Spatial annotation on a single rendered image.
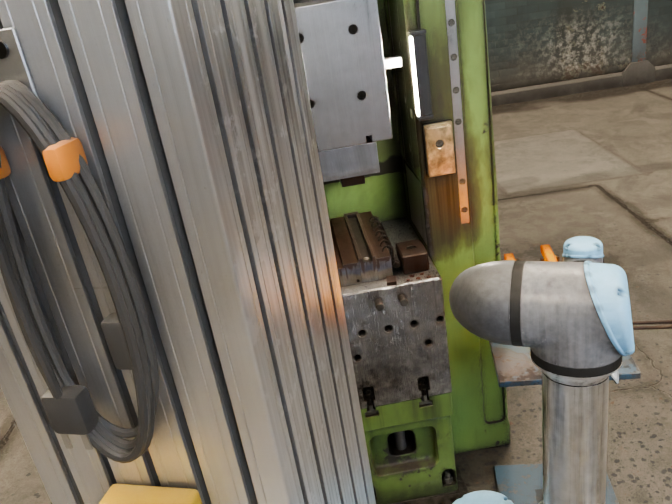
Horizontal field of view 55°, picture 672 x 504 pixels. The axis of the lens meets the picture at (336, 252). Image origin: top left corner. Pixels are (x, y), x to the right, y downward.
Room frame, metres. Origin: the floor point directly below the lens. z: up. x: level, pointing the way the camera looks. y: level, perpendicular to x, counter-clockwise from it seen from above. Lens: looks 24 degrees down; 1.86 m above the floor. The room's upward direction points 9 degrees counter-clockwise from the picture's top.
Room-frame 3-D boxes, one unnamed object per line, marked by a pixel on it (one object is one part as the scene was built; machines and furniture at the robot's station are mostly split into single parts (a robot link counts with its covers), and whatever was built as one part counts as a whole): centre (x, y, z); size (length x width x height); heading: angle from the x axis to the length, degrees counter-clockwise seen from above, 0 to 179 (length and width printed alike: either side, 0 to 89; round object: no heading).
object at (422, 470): (2.06, -0.12, 0.23); 0.55 x 0.37 x 0.47; 2
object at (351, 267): (2.05, -0.06, 0.96); 0.42 x 0.20 x 0.09; 2
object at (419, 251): (1.90, -0.25, 0.95); 0.12 x 0.08 x 0.06; 2
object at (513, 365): (1.65, -0.63, 0.66); 0.40 x 0.30 x 0.02; 81
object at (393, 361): (2.06, -0.12, 0.69); 0.56 x 0.38 x 0.45; 2
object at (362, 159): (2.05, -0.06, 1.32); 0.42 x 0.20 x 0.10; 2
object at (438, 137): (1.98, -0.38, 1.27); 0.09 x 0.02 x 0.17; 92
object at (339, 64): (2.05, -0.10, 1.57); 0.42 x 0.39 x 0.40; 2
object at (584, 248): (1.13, -0.48, 1.23); 0.09 x 0.08 x 0.11; 155
